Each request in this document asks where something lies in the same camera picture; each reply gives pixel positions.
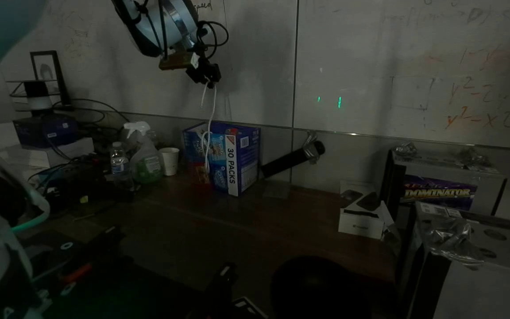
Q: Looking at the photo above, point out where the black picture frame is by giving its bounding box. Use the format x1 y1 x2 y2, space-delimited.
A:
29 49 73 107

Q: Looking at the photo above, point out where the crumpled clear plastic wrap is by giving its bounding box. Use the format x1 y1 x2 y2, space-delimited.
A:
417 203 477 260

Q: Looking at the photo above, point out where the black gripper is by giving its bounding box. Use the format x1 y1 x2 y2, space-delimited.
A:
185 54 222 91

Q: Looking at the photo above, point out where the black clamp device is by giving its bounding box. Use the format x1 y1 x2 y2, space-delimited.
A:
33 226 128 270

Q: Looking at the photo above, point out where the whiteboard with writing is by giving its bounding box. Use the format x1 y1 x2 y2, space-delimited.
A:
0 0 510 153

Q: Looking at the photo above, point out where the black flashlight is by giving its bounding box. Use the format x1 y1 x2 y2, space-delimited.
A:
259 139 328 180

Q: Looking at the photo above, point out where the small white cardboard box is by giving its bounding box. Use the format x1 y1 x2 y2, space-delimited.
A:
337 187 397 242

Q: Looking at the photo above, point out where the black cable bundle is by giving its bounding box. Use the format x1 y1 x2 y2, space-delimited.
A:
27 97 137 206

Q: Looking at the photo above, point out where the black tripod device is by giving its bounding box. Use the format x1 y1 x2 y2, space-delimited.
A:
189 263 270 319

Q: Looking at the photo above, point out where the blue snack pack box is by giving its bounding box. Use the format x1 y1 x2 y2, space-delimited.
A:
181 121 265 199

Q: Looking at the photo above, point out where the green spray bottle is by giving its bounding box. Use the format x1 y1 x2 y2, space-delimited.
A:
121 121 165 187

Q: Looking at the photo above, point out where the thin white rope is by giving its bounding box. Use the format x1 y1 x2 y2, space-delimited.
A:
197 82 222 180

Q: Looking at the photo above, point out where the blue device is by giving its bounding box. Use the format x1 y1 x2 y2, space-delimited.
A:
13 114 82 152

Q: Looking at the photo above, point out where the black wire shelf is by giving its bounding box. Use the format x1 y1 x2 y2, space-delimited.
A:
6 79 57 116

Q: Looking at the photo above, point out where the white paper cup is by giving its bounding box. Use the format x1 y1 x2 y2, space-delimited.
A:
158 146 183 180

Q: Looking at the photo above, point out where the box with Dominator print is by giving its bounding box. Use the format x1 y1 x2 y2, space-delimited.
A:
383 143 510 221

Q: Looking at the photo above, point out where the red handled tool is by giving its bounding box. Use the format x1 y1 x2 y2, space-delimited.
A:
59 261 96 288

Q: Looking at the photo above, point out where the large silver box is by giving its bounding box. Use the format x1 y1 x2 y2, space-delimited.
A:
410 201 510 319

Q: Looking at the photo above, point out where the clear plastic water bottle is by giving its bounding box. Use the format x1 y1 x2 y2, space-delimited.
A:
109 141 135 185

